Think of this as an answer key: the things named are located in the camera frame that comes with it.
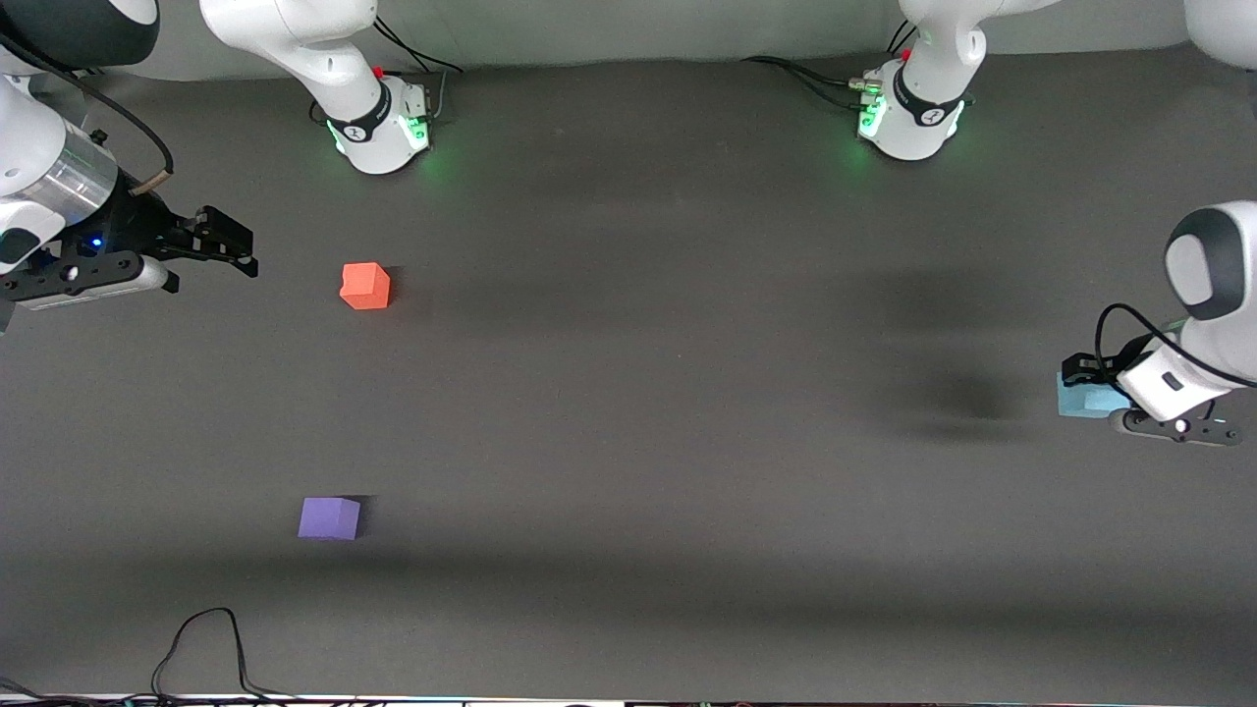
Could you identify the orange foam block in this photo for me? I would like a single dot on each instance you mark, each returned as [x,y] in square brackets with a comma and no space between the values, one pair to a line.
[364,287]

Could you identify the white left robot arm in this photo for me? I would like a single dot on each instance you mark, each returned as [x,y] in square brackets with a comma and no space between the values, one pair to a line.
[933,59]

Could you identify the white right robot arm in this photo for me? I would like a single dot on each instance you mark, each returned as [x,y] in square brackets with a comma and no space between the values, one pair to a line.
[295,39]

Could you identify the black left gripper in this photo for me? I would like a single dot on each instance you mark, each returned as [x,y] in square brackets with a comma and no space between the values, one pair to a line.
[1129,356]

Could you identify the light blue foam block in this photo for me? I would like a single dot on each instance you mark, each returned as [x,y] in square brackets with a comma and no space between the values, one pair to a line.
[1090,403]

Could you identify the purple foam block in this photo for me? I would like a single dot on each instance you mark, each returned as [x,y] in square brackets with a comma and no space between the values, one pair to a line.
[329,518]

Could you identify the dark grey table mat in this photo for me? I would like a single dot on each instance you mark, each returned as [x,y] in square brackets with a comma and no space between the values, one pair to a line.
[687,442]

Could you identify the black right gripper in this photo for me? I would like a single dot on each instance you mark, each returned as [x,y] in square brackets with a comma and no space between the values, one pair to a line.
[139,228]

